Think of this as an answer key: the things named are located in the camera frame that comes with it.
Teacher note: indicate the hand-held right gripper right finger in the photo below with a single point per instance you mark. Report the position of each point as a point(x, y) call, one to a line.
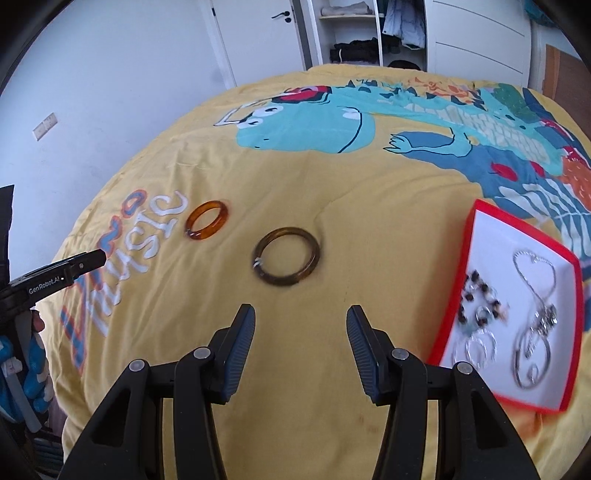
point(362, 350)

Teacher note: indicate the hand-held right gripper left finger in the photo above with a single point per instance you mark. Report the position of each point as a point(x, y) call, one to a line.
point(240, 350)

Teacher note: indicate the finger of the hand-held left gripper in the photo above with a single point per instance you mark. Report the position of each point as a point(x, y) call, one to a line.
point(46, 282)

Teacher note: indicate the dark brown bangle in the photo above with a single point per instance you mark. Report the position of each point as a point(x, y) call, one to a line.
point(313, 256)

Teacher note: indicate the amber orange bangle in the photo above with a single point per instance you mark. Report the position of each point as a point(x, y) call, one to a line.
point(223, 219)

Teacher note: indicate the red jewelry box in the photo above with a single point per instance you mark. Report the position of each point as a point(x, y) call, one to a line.
point(503, 230)

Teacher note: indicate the person's left hand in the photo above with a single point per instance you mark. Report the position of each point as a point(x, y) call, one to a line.
point(38, 322)

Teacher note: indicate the yellow printed blanket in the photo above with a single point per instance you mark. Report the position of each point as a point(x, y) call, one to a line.
point(323, 184)

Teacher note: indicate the folded black clothes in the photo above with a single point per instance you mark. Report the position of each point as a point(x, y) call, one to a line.
point(355, 50)

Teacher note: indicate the white door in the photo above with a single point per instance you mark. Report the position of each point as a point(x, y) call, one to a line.
point(258, 41)

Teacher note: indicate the open white wardrobe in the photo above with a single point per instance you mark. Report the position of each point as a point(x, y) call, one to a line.
point(318, 37)

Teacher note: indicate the hanging light blue clothes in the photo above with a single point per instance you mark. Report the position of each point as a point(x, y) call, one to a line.
point(404, 23)

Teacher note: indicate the white drawer cabinet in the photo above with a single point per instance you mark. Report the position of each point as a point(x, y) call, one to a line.
point(480, 41)

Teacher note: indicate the folded beige clothes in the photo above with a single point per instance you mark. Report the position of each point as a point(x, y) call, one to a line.
point(346, 9)

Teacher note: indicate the teal cloth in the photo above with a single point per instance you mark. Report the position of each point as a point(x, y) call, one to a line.
point(545, 11)

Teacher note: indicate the white wall outlet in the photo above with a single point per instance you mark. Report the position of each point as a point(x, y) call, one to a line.
point(45, 127)

